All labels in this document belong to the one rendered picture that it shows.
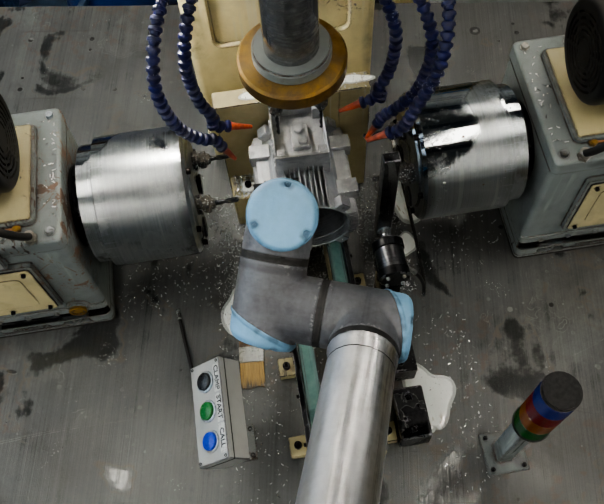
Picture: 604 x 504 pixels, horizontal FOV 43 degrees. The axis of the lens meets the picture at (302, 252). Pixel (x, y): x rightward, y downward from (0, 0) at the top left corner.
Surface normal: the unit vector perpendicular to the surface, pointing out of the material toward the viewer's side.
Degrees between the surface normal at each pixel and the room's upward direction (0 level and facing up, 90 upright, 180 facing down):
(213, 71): 90
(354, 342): 29
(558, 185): 90
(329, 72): 0
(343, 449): 24
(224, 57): 90
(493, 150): 36
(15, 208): 0
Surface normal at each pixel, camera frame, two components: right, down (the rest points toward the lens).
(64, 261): 0.15, 0.88
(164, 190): 0.05, 0.09
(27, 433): -0.04, -0.44
